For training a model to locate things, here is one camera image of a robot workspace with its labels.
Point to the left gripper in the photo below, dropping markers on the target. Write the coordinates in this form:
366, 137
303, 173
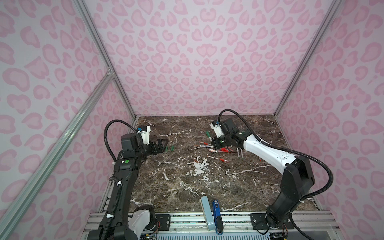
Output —
160, 148

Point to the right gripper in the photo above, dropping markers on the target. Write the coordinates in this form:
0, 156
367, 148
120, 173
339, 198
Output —
216, 144

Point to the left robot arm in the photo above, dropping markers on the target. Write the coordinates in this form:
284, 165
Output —
116, 223

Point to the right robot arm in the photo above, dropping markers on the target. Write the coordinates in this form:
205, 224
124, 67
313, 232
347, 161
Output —
297, 175

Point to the blue black tool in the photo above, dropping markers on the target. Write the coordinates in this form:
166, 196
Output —
218, 218

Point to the light blue box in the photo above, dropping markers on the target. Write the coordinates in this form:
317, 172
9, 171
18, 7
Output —
207, 213

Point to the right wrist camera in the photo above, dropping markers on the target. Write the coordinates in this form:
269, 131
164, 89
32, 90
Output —
217, 129

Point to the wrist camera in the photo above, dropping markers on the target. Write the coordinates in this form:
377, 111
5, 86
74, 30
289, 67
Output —
217, 129
144, 132

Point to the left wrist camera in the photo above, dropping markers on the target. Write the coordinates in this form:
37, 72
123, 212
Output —
144, 132

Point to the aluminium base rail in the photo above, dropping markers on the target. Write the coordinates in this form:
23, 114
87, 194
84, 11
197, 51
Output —
320, 225

